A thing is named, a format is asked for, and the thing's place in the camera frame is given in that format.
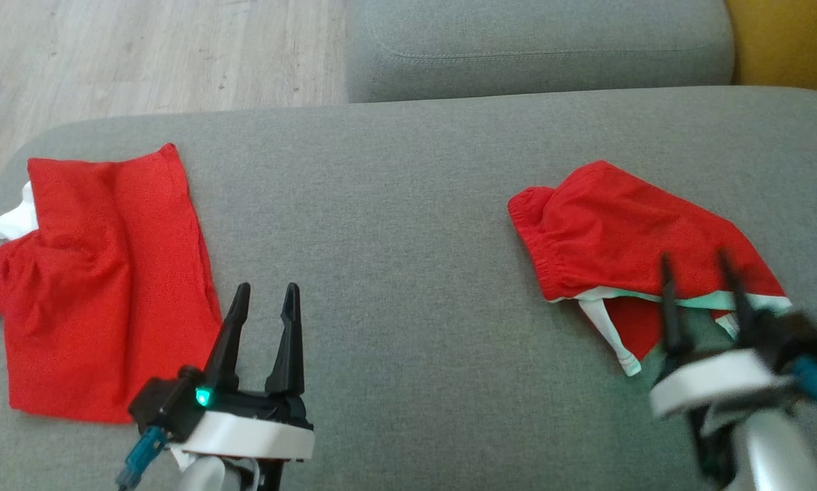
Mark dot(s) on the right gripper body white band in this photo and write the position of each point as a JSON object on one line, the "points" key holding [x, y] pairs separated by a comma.
{"points": [[715, 382]]}

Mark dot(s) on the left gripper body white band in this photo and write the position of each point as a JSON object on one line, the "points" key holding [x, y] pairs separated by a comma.
{"points": [[245, 433]]}

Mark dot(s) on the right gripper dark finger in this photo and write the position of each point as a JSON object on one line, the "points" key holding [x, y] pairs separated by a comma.
{"points": [[737, 293], [670, 307]]}

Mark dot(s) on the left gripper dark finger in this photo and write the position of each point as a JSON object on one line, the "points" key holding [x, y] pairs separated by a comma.
{"points": [[230, 341], [289, 341]]}

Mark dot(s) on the red shorts with white trim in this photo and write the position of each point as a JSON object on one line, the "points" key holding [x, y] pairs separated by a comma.
{"points": [[620, 232]]}

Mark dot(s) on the red basketball jersey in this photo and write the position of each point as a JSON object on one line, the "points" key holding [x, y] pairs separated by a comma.
{"points": [[101, 286]]}

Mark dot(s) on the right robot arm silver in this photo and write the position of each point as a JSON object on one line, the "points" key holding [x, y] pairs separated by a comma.
{"points": [[777, 450]]}

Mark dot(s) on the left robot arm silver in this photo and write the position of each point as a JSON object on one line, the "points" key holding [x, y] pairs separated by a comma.
{"points": [[211, 477]]}

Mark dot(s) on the large grey sofa seat cushion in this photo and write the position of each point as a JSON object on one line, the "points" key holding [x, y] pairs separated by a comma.
{"points": [[408, 239]]}

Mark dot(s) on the yellow upholstered cushion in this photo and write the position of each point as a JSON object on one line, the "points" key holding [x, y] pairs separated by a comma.
{"points": [[790, 41]]}

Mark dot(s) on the small grey sofa cushion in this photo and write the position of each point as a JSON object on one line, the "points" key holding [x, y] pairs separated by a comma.
{"points": [[538, 41]]}

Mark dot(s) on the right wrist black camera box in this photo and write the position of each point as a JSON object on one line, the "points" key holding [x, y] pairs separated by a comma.
{"points": [[790, 341]]}

